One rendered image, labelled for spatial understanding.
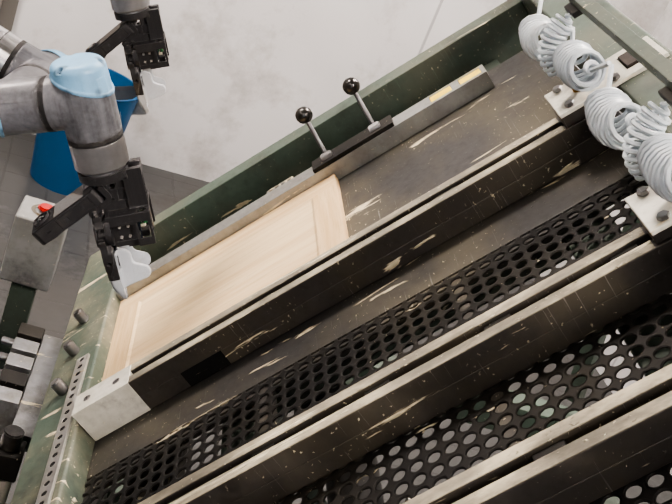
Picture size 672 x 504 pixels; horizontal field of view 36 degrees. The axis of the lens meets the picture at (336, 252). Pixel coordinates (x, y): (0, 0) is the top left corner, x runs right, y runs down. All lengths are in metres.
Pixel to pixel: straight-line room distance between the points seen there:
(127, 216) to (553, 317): 0.59
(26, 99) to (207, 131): 3.92
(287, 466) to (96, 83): 0.57
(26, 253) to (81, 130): 1.17
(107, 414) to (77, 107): 0.71
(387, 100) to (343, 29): 2.80
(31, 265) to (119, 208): 1.11
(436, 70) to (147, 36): 0.70
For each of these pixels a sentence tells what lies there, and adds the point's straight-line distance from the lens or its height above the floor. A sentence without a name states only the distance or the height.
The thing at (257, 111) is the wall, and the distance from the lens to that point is 5.27.
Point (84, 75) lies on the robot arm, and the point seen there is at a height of 1.63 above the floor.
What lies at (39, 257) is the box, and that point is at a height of 0.84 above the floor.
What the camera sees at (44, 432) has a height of 0.84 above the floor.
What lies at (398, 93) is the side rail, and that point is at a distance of 2.41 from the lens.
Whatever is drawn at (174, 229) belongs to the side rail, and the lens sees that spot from 2.52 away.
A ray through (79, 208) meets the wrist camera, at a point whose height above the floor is 1.44.
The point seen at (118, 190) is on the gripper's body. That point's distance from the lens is 1.45.
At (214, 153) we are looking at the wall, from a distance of 5.34.
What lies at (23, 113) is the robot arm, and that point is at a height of 1.55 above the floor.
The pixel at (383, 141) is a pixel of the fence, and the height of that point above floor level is 1.44.
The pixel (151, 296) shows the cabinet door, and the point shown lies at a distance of 2.26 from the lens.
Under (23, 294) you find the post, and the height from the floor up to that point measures 0.71.
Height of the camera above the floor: 2.08
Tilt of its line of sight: 24 degrees down
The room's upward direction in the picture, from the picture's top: 23 degrees clockwise
